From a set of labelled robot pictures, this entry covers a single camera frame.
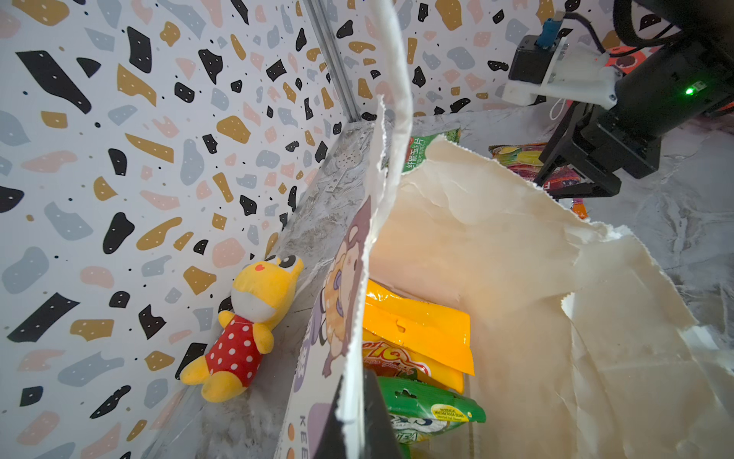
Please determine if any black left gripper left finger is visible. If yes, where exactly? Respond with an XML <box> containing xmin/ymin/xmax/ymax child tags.
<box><xmin>313</xmin><ymin>378</ymin><xmax>347</xmax><ymax>459</ymax></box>

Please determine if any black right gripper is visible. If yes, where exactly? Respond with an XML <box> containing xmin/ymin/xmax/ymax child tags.
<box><xmin>534</xmin><ymin>101</ymin><xmax>661</xmax><ymax>200</ymax></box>

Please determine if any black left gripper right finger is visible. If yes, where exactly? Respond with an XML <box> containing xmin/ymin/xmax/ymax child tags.
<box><xmin>361</xmin><ymin>370</ymin><xmax>401</xmax><ymax>459</ymax></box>

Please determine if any small green snack box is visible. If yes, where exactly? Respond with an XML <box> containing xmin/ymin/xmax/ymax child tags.
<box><xmin>377</xmin><ymin>377</ymin><xmax>487</xmax><ymax>457</ymax></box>

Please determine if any Fox's fruits candy bag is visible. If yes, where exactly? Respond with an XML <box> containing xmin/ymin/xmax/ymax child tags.
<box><xmin>489</xmin><ymin>143</ymin><xmax>589</xmax><ymax>220</ymax></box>

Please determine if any white printed paper bag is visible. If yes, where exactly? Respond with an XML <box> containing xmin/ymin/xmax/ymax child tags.
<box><xmin>275</xmin><ymin>1</ymin><xmax>733</xmax><ymax>458</ymax></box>

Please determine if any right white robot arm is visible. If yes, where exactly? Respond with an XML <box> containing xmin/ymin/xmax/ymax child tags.
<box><xmin>534</xmin><ymin>1</ymin><xmax>733</xmax><ymax>199</ymax></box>

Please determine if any yellow snack packet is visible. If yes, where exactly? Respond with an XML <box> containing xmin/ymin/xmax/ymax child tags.
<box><xmin>362</xmin><ymin>280</ymin><xmax>475</xmax><ymax>394</ymax></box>

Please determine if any yellow plush toy red dress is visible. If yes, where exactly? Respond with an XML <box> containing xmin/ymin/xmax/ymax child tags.
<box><xmin>180</xmin><ymin>254</ymin><xmax>304</xmax><ymax>403</ymax></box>

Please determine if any flat metal perforated bracket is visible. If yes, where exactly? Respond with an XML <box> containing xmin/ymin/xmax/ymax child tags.
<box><xmin>325</xmin><ymin>133</ymin><xmax>366</xmax><ymax>193</ymax></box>

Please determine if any aluminium left corner post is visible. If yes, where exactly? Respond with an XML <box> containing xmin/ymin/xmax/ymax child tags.
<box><xmin>304</xmin><ymin>0</ymin><xmax>361</xmax><ymax>122</ymax></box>

